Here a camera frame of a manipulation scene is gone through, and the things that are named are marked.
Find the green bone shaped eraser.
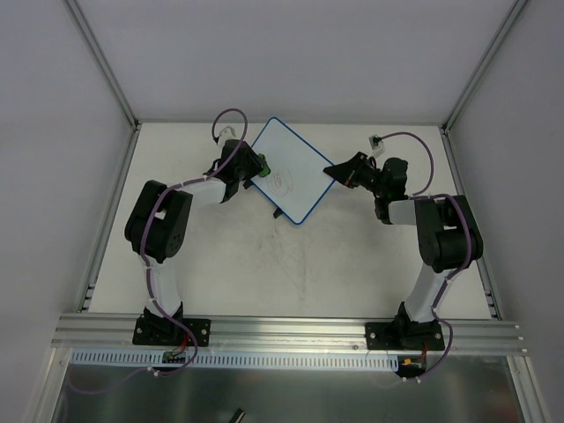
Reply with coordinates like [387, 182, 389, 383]
[257, 153, 271, 178]

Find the blue framed whiteboard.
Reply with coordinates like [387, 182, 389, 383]
[251, 116, 334, 226]

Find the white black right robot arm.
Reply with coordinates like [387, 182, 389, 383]
[323, 152, 484, 349]

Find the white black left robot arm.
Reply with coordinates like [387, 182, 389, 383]
[124, 139, 270, 344]

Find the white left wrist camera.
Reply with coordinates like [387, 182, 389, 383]
[217, 126, 236, 144]

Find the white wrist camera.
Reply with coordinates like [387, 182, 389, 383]
[368, 135, 385, 159]
[217, 126, 236, 144]

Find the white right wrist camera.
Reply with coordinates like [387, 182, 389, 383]
[368, 135, 385, 159]

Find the aluminium right frame post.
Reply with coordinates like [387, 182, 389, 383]
[441, 0, 530, 135]

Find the aluminium frame post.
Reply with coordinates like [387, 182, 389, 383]
[441, 0, 530, 135]
[63, 0, 139, 130]

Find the aluminium left frame post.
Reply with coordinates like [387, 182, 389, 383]
[63, 0, 139, 130]

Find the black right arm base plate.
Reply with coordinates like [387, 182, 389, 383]
[364, 321, 445, 352]

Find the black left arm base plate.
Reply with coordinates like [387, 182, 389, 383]
[132, 315, 212, 347]

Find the aluminium front rail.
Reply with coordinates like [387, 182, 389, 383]
[50, 313, 530, 356]

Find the white slotted cable duct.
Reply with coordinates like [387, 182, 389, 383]
[70, 349, 399, 372]

